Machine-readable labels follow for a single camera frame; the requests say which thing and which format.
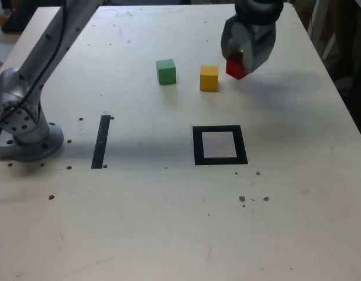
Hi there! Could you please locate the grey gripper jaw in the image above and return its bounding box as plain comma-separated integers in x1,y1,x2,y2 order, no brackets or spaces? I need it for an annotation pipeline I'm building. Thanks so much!
221,14,243,59
232,22,277,73

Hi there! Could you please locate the red cube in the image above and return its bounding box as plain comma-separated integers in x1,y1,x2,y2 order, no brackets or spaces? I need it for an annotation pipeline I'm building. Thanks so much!
226,49,252,80

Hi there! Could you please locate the yellow cube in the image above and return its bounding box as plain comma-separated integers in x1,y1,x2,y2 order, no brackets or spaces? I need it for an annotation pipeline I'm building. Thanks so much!
200,64,220,92

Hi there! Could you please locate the green cube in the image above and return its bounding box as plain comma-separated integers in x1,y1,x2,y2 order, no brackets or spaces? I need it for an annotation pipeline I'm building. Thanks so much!
156,58,177,86

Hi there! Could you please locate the black tape square outline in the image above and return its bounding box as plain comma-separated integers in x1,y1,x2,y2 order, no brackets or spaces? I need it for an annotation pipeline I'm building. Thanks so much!
192,125,249,166

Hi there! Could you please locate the black tape strip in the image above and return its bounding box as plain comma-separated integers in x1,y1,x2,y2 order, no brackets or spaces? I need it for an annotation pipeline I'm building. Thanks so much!
91,115,111,170

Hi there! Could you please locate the white frame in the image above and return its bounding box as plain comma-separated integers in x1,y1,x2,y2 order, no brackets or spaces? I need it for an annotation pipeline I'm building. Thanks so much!
307,0,348,61

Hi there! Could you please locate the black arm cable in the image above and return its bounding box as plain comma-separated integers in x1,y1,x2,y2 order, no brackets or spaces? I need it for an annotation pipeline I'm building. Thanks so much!
0,0,70,132

